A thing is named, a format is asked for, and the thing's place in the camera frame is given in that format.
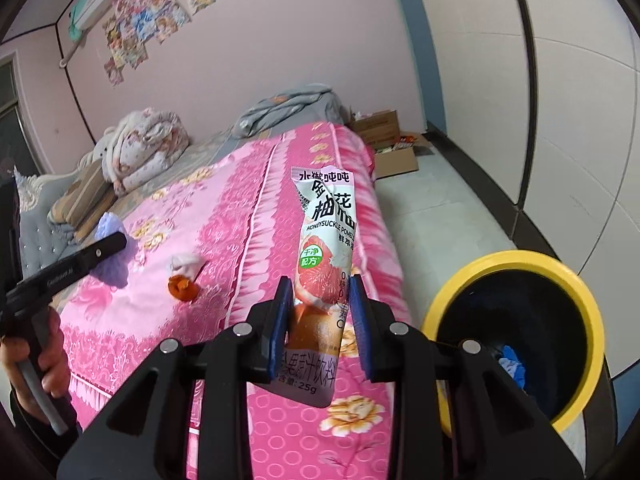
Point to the grapefruit drink packet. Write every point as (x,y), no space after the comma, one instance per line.
(317,319)

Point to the wall poster collage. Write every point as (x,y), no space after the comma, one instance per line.
(134,23)

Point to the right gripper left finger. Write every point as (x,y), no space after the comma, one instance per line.
(143,431)

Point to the grey folded blanket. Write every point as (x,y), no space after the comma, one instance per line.
(270,112)

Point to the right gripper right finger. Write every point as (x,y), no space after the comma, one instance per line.
(457,413)

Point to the purple bubble wrap bundle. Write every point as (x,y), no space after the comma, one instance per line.
(118,249)

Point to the pink floral bedspread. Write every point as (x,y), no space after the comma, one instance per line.
(243,216)

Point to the left hand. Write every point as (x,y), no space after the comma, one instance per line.
(52,361)

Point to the striped pillow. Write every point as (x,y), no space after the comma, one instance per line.
(80,208)

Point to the cardboard box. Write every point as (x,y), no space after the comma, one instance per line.
(395,152)

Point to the yellow rimmed black trash bin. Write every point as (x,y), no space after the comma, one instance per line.
(538,307)

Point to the grey headboard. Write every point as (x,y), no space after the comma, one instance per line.
(43,242)

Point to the orange peel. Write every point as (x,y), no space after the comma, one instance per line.
(182,288)

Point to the folded floral quilt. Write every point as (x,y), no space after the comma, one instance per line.
(143,145)

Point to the white wardrobe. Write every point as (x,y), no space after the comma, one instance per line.
(544,96)

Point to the blue plastic bag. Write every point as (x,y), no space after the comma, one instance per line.
(511,363)

